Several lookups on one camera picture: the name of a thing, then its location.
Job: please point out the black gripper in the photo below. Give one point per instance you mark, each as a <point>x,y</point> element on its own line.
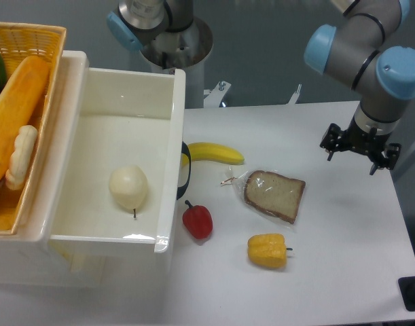
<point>370,144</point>

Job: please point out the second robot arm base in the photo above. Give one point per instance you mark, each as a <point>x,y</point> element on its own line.
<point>169,37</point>

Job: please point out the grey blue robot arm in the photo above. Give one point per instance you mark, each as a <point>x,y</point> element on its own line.
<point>385,79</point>

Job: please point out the white open top drawer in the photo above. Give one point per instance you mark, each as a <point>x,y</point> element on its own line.
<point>126,118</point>

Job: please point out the white drawer cabinet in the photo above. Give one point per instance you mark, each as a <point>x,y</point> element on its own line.
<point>30,257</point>

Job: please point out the bagged bread slice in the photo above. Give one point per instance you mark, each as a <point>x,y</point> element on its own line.
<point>268,193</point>

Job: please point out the yellow bell pepper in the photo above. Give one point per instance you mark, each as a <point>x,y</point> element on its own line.
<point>267,250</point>

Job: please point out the black object at edge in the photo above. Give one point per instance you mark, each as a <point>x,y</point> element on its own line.
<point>407,288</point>

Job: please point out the yellow banana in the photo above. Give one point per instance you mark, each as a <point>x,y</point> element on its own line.
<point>203,151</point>

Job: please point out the red bell pepper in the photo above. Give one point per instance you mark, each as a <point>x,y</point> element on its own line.
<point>198,221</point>

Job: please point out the white pear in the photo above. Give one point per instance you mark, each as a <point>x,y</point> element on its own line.
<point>128,186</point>

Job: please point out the beige small pastry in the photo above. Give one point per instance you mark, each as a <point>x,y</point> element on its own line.
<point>20,159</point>

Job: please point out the orange baguette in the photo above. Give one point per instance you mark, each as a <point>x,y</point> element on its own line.
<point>18,100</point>

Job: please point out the yellow wicker basket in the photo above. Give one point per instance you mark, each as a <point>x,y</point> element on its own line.
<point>30,55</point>

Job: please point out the white table clamp bracket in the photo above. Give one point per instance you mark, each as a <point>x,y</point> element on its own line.
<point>295,96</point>
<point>216,97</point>

